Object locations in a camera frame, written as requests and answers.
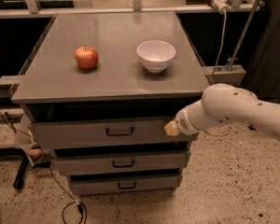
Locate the red apple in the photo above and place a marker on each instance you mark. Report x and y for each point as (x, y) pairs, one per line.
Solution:
(86, 57)

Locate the grey back rail shelf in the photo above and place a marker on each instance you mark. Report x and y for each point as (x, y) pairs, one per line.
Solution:
(48, 12)

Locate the grey drawer cabinet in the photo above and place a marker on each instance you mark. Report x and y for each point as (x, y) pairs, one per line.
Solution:
(56, 89)

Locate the white bowl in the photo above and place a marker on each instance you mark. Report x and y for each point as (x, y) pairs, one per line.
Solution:
(156, 55)

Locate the grey bracket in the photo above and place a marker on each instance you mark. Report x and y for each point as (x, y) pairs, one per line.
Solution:
(8, 85)
(233, 77)

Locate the metal diagonal rod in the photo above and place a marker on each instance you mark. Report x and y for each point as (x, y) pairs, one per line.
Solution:
(231, 60)

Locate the grey right side bracket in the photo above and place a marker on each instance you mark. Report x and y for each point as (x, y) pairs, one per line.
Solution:
(233, 77)

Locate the grey middle drawer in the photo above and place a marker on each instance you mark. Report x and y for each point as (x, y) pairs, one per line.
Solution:
(121, 163)

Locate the grey top drawer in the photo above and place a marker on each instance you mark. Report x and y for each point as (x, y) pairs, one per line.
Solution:
(103, 132)

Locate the grey drawer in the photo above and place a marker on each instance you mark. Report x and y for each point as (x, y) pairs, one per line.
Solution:
(121, 163)
(103, 132)
(126, 184)

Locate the grey left side bracket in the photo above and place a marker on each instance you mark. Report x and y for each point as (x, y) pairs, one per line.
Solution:
(8, 85)

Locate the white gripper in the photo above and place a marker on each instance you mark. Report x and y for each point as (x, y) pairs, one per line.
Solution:
(184, 122)

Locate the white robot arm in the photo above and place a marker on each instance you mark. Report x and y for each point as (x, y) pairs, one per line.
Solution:
(222, 104)

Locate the grey bottom drawer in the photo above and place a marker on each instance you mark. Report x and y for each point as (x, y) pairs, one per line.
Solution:
(126, 184)

